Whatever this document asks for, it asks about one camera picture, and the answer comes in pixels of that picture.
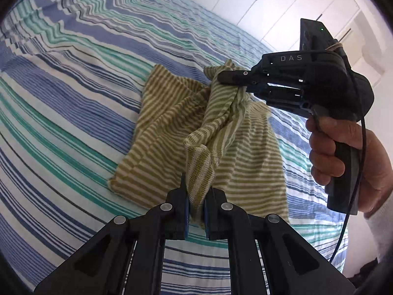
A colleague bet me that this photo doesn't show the white sleeve forearm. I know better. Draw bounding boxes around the white sleeve forearm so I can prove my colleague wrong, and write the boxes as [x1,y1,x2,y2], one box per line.
[365,194,393,262]

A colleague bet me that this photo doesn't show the person's right hand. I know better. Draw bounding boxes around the person's right hand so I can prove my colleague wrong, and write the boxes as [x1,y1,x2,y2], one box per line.
[305,116,393,214]

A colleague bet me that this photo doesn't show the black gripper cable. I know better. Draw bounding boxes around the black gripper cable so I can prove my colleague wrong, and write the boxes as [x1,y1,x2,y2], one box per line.
[328,41,368,263]

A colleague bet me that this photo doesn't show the pile of clothes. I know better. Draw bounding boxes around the pile of clothes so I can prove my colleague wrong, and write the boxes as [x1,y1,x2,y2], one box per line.
[348,258,378,288]

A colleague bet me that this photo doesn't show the blue striped bed sheet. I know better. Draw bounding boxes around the blue striped bed sheet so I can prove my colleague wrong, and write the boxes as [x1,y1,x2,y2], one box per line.
[0,0,349,295]

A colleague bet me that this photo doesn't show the green striped knit cardigan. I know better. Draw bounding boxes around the green striped knit cardigan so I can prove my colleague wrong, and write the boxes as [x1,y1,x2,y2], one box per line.
[108,61,288,220]

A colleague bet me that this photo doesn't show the white wardrobe doors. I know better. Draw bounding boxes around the white wardrobe doors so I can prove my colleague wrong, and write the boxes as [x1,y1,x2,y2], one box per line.
[192,0,392,83]

